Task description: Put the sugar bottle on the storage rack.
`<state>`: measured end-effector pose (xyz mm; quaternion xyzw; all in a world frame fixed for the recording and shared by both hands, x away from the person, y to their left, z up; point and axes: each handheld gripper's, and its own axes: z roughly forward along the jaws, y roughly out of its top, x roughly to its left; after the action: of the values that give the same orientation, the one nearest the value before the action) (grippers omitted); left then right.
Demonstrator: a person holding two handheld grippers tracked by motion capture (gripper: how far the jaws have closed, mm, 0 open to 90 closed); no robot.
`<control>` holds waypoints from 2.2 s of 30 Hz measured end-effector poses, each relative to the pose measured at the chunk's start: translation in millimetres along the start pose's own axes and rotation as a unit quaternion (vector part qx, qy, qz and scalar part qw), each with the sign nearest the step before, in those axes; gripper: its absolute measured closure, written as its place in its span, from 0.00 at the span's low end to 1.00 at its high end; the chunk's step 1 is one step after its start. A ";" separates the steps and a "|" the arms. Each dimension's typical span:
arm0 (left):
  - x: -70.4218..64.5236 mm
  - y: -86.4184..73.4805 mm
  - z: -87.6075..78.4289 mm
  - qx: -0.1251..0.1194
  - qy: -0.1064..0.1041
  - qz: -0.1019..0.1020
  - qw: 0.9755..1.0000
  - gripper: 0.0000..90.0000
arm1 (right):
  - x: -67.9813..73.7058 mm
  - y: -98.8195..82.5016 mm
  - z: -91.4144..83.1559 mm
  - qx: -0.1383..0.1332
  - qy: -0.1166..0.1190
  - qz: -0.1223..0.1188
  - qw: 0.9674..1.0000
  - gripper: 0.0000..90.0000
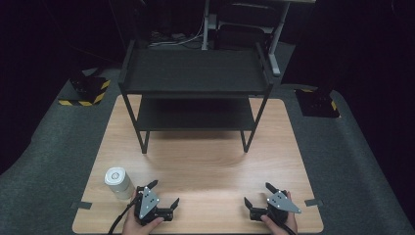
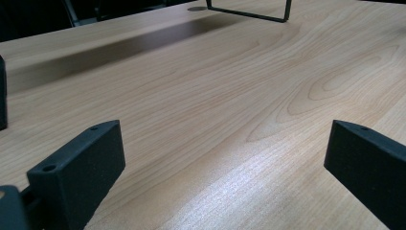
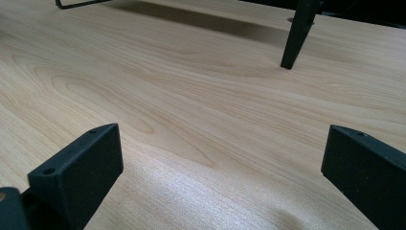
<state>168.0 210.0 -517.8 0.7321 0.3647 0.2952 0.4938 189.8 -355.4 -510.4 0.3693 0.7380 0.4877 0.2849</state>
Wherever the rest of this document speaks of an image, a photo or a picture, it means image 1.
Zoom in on white metal desk frame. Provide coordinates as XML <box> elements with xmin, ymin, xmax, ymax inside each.
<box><xmin>201</xmin><ymin>0</ymin><xmax>317</xmax><ymax>78</ymax></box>

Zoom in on black two-tier shelf rack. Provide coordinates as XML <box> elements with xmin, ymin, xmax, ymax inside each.
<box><xmin>117</xmin><ymin>39</ymin><xmax>275</xmax><ymax>155</ymax></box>

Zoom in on black box under desk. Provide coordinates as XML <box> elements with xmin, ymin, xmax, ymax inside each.
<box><xmin>215</xmin><ymin>2</ymin><xmax>276</xmax><ymax>51</ymax></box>

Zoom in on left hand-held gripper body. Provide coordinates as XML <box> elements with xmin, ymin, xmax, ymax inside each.
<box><xmin>134</xmin><ymin>185</ymin><xmax>174</xmax><ymax>226</ymax></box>

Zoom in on white cables on floor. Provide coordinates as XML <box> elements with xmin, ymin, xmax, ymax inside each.
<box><xmin>148</xmin><ymin>18</ymin><xmax>206</xmax><ymax>49</ymax></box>

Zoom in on person's right hand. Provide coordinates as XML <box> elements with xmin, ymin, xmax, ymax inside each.
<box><xmin>259</xmin><ymin>190</ymin><xmax>299</xmax><ymax>235</ymax></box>

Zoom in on white cylindrical canister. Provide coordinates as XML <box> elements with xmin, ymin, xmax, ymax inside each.
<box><xmin>104</xmin><ymin>166</ymin><xmax>136</xmax><ymax>201</ymax></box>

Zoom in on black base with striped tape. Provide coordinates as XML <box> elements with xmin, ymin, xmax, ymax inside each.
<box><xmin>294</xmin><ymin>87</ymin><xmax>342</xmax><ymax>118</ymax></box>
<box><xmin>58</xmin><ymin>75</ymin><xmax>112</xmax><ymax>108</ymax></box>

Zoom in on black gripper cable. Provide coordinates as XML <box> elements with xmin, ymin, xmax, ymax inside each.
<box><xmin>108</xmin><ymin>195</ymin><xmax>139</xmax><ymax>235</ymax></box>
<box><xmin>275</xmin><ymin>218</ymin><xmax>298</xmax><ymax>235</ymax></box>

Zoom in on person's left hand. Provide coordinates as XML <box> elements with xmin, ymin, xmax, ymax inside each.
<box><xmin>121</xmin><ymin>190</ymin><xmax>165</xmax><ymax>235</ymax></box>

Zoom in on grey tape strip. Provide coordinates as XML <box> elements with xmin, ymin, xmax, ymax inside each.
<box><xmin>70</xmin><ymin>201</ymin><xmax>93</xmax><ymax>211</ymax></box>
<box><xmin>303</xmin><ymin>198</ymin><xmax>324</xmax><ymax>208</ymax></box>

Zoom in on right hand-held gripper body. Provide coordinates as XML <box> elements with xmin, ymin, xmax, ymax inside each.
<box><xmin>249</xmin><ymin>189</ymin><xmax>302</xmax><ymax>225</ymax></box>

